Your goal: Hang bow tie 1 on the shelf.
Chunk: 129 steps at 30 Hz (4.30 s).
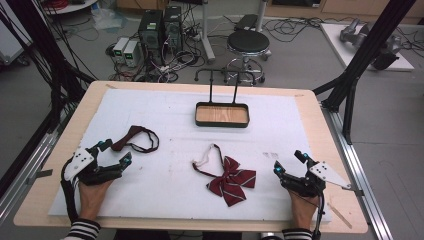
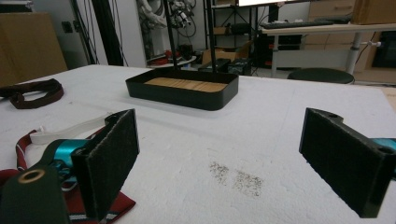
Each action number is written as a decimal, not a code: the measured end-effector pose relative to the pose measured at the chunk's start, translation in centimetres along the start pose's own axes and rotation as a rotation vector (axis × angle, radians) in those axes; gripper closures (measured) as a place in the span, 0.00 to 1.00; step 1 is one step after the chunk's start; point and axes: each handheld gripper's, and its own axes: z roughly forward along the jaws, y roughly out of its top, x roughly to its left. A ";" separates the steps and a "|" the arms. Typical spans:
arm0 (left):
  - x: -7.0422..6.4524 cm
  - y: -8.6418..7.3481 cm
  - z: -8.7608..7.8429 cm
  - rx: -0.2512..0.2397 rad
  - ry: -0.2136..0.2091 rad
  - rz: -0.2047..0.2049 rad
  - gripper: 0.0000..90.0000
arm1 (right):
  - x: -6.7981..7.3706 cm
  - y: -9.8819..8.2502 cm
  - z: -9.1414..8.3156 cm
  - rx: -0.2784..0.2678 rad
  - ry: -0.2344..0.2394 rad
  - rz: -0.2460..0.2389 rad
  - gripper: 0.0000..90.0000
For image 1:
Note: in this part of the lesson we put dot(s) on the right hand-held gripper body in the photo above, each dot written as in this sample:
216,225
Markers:
328,175

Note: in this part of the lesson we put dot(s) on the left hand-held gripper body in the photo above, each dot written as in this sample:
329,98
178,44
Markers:
80,163

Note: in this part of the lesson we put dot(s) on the dark brown bow tie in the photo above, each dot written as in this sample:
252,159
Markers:
128,136

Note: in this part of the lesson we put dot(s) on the red striped bow tie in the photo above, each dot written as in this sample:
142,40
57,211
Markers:
233,181

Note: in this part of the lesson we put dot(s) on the black rack with wooden tray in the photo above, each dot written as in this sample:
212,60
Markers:
222,115

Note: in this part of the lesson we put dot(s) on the person's left hand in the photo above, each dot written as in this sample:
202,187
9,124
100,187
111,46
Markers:
91,200

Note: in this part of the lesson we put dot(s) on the person's right hand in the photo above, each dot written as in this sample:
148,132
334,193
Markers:
302,210

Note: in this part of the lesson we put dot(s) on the wooden table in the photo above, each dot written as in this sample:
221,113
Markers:
320,133

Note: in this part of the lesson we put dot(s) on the thin wooden stick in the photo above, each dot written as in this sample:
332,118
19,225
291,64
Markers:
340,215

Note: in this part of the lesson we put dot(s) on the white foam mat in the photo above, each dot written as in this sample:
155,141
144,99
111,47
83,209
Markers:
173,110

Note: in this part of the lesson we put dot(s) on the white power supply box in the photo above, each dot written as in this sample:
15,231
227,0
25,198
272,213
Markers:
132,53
120,48

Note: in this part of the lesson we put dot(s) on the large black computer tower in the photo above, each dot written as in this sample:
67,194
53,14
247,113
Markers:
150,33

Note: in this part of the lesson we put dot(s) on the white floor board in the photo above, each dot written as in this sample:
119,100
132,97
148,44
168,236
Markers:
333,36

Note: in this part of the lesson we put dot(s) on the black round stool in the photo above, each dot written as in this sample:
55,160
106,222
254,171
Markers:
248,41

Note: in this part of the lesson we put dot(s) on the small black computer tower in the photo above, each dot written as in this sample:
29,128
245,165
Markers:
173,26

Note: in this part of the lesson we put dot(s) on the black flat device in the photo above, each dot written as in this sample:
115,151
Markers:
246,22

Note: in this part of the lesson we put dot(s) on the grey table leg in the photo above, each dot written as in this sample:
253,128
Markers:
207,36

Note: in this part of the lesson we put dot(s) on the aluminium rail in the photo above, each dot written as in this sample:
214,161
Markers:
353,156
30,160

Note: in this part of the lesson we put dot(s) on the metal clamp bracket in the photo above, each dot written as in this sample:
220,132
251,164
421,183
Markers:
40,175
356,191

